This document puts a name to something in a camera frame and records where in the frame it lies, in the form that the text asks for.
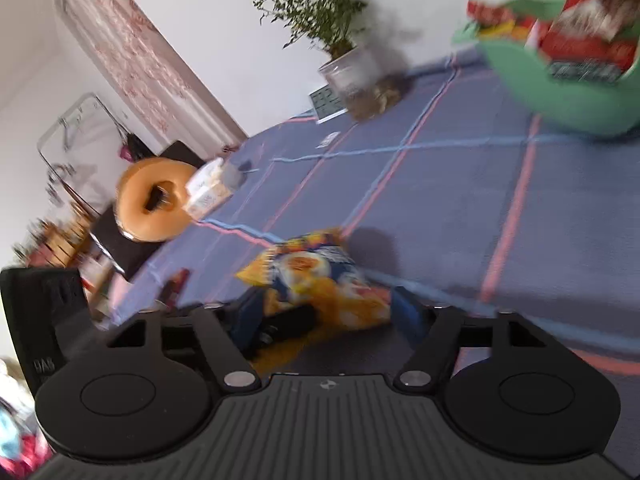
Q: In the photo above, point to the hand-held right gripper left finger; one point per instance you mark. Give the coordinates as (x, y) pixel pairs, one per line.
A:
(247, 322)

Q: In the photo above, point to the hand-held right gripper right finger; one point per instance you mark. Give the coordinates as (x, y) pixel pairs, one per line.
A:
(407, 315)

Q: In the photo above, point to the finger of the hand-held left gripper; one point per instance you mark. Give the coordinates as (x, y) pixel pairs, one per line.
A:
(287, 322)

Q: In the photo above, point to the yellow chip bag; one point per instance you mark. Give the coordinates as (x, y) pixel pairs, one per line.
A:
(310, 275)

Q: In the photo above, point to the green plastic bowl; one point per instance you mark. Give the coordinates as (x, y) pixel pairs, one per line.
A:
(575, 105)

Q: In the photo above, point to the long gold snack packet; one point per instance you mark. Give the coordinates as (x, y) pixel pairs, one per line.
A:
(505, 30)

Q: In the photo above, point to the large red snack bag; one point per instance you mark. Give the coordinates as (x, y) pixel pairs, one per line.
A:
(590, 35)

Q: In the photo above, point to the dark red small object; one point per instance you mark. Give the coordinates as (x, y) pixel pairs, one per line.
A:
(177, 285)

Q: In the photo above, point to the wooden shelf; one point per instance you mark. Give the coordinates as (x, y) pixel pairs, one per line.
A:
(65, 240)

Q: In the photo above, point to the black chair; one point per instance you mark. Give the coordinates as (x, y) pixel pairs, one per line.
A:
(125, 255)

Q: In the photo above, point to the blue plaid blanket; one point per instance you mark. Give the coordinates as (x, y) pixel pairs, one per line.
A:
(450, 200)

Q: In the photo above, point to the colourful cloth pile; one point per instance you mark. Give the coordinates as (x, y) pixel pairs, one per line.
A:
(10, 440)

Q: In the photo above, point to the white tissue pack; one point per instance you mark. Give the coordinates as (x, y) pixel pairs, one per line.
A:
(210, 190)

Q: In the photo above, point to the white blanket tag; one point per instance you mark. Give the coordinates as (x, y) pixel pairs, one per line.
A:
(328, 139)

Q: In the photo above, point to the white digital clock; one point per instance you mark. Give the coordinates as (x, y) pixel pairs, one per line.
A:
(327, 105)

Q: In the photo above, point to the leafy plant in clear pot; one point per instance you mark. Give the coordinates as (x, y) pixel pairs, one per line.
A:
(345, 70)

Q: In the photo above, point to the pink patterned curtain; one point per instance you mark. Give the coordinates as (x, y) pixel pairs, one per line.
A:
(145, 55)

